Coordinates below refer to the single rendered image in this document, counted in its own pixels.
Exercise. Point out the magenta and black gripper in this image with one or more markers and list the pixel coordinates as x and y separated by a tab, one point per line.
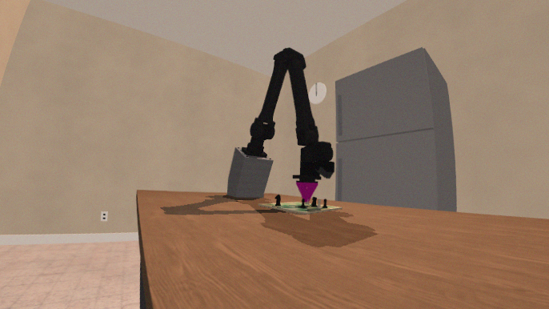
307	184

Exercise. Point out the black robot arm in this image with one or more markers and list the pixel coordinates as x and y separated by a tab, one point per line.
320	153

